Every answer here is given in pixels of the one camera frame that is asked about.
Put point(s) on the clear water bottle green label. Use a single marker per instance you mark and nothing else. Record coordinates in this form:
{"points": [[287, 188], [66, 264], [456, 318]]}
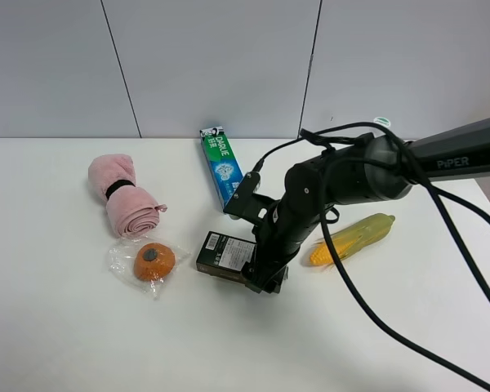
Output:
{"points": [[385, 122]]}

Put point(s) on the green blue toothpaste box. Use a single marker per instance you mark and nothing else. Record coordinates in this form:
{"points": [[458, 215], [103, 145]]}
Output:
{"points": [[221, 161]]}

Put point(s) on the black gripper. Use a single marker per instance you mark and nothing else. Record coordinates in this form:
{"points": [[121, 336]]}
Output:
{"points": [[278, 241]]}

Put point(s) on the orange fruit in plastic wrap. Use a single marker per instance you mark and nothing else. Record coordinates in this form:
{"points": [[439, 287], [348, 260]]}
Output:
{"points": [[144, 263]]}

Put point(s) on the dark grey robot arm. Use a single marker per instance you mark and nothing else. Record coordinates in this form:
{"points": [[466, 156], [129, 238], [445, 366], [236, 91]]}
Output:
{"points": [[368, 169]]}

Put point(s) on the black rectangular battery box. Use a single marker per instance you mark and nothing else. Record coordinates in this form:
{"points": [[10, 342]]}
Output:
{"points": [[224, 256]]}

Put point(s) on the yellow toy corn cob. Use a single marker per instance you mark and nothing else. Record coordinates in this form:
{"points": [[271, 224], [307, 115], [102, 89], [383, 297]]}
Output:
{"points": [[352, 239]]}

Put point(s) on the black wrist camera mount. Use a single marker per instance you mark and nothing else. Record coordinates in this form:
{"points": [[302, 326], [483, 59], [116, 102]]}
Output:
{"points": [[246, 203]]}

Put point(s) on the rolled pink towel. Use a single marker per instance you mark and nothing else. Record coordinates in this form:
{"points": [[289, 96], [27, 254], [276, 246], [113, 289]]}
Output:
{"points": [[131, 210]]}

